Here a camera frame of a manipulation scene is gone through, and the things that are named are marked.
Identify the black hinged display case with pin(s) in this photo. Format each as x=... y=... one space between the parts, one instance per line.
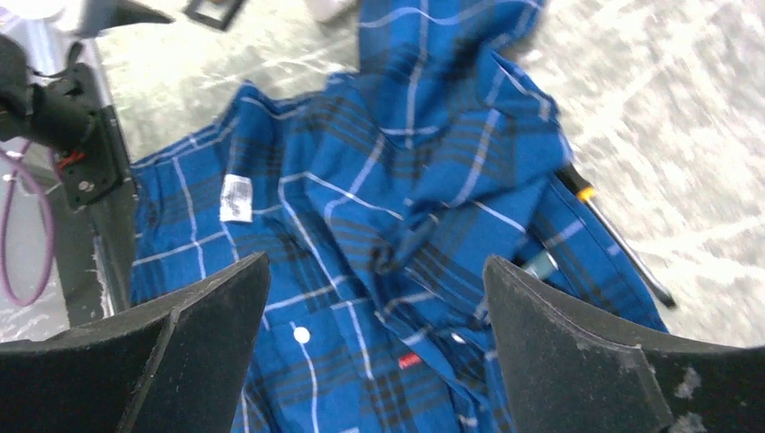
x=215 y=14

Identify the blue plaid shirt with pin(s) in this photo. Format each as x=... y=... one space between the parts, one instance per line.
x=378 y=200

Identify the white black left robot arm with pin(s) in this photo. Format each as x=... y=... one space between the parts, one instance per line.
x=36 y=71

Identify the black yellow screwdriver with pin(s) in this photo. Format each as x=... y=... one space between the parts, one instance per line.
x=586 y=193

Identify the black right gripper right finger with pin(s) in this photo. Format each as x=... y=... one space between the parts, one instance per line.
x=568 y=366

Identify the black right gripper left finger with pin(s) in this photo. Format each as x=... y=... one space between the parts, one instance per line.
x=173 y=364

